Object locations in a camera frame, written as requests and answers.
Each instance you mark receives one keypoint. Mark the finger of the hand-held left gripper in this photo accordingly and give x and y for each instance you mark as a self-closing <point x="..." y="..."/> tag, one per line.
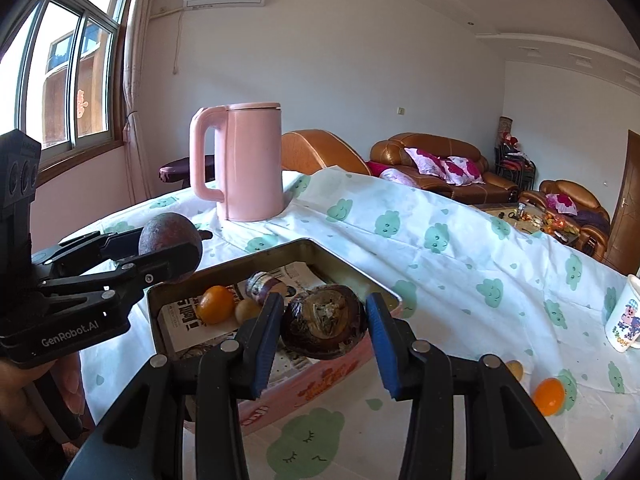
<point x="90" y="247"/>
<point x="172" y="265"/>

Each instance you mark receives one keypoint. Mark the pink floral cushion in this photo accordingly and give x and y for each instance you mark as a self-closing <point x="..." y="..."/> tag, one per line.
<point x="452" y="174"/>
<point x="560" y="202"/>
<point x="425" y="160"/>
<point x="472" y="165"/>

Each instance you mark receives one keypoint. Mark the pink electric kettle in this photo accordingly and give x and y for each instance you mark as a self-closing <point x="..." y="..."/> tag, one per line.
<point x="250" y="160"/>

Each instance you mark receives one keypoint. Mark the brown leather armchair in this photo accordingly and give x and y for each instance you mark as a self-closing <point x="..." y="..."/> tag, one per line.
<point x="320" y="152"/>
<point x="585" y="195"/>

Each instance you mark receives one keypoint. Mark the printed paper card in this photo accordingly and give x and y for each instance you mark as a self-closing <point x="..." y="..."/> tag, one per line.
<point x="182" y="325"/>

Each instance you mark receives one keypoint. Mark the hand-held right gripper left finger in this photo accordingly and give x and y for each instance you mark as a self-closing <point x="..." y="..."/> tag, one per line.
<point x="265" y="345"/>

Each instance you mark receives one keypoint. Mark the cluttered coffee table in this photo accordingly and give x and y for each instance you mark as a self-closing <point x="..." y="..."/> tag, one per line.
<point x="500" y="210"/>

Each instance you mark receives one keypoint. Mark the pink tin box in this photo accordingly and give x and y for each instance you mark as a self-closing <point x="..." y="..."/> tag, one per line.
<point x="322" y="379"/>

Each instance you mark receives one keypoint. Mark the orange kumquat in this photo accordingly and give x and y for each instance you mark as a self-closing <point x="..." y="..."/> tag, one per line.
<point x="549" y="396"/>
<point x="515" y="370"/>
<point x="215" y="305"/>

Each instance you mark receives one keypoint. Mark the stacked dark chairs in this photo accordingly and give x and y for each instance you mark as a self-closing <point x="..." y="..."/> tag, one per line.
<point x="515" y="167"/>

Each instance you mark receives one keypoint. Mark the dark brown chocolate snack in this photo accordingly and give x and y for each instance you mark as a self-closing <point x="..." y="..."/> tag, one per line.
<point x="325" y="325"/>

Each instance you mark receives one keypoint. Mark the purple blanket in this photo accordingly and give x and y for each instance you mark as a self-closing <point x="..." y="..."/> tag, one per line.
<point x="592" y="217"/>

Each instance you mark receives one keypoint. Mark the brown leather sofa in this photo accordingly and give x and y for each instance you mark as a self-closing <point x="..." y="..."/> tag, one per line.
<point x="395" y="147"/>

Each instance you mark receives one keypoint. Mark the maroon padded stool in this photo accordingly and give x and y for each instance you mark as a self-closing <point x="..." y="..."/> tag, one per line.
<point x="177" y="170"/>

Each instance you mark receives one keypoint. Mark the red ornament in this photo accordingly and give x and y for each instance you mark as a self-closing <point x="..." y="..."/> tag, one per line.
<point x="509" y="138"/>

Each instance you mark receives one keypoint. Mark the sliding glass window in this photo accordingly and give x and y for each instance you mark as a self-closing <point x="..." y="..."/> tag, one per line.
<point x="60" y="85"/>

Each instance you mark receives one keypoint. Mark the white cartoon mug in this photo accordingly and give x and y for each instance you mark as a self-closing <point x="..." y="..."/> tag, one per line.
<point x="625" y="315"/>

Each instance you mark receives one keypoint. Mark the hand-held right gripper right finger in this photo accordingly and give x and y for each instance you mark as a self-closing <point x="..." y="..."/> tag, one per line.
<point x="382" y="340"/>

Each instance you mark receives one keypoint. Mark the whole purple passion fruit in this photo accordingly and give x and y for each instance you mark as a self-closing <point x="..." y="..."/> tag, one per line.
<point x="165" y="232"/>

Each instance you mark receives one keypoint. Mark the brown wooden door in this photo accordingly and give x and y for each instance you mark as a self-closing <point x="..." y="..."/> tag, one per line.
<point x="625" y="210"/>

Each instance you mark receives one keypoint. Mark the small yellow fruit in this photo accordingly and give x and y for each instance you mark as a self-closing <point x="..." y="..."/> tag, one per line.
<point x="247" y="310"/>

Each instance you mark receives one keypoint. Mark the tall decorated vase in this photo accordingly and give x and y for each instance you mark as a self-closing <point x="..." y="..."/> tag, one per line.
<point x="505" y="125"/>

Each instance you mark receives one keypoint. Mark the person's left hand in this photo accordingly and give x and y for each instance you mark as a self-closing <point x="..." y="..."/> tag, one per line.
<point x="17" y="390"/>

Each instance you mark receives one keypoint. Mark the beige curtain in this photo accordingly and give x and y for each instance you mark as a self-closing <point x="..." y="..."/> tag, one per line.
<point x="137" y="85"/>

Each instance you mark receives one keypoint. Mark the white green-print tablecloth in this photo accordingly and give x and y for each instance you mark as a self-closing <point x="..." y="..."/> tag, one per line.
<point x="450" y="260"/>

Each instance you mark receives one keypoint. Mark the pale pink pillow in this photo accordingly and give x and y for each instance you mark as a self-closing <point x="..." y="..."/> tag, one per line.
<point x="397" y="177"/>

